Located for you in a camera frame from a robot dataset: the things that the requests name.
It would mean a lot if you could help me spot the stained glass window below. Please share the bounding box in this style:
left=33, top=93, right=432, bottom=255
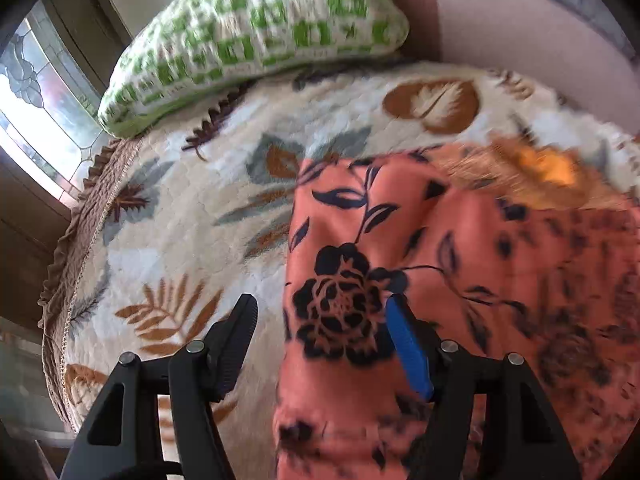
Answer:
left=1, top=1, right=112, bottom=209

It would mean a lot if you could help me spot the orange black floral garment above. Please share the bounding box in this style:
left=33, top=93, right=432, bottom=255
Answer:
left=273, top=140, right=639, bottom=479

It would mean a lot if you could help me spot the green white checkered pillow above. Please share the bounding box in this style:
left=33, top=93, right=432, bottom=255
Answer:
left=98, top=0, right=409, bottom=139

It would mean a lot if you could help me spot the cream leaf-pattern blanket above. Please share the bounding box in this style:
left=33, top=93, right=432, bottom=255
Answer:
left=43, top=63, right=639, bottom=479

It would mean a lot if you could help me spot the pink quilted bolster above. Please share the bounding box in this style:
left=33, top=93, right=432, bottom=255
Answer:
left=393, top=0, right=639, bottom=134

